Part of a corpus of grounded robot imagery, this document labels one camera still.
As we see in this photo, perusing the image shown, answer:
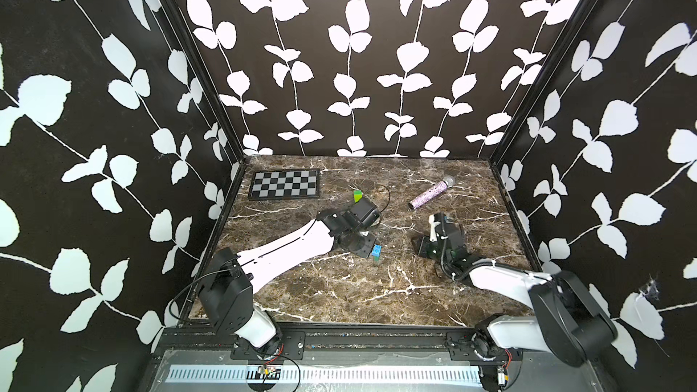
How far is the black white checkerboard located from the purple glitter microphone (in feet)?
1.26

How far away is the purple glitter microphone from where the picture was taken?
106 centimetres

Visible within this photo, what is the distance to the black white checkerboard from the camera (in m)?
1.07
